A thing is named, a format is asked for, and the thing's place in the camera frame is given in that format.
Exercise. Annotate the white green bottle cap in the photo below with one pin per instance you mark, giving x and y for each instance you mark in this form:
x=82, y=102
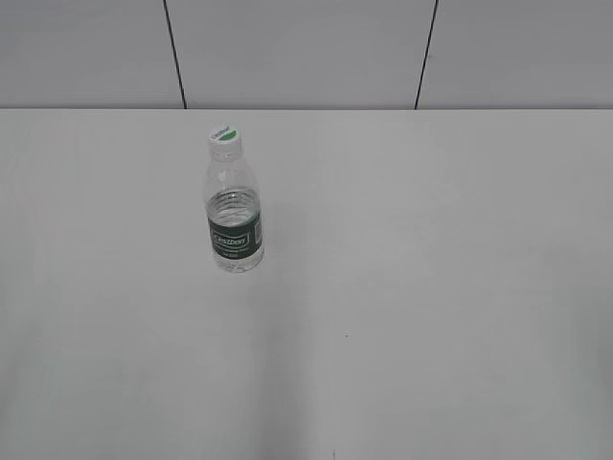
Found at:
x=225, y=140

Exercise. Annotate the clear cestbon water bottle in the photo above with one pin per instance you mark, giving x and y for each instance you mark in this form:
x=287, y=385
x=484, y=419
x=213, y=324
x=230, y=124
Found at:
x=231, y=196

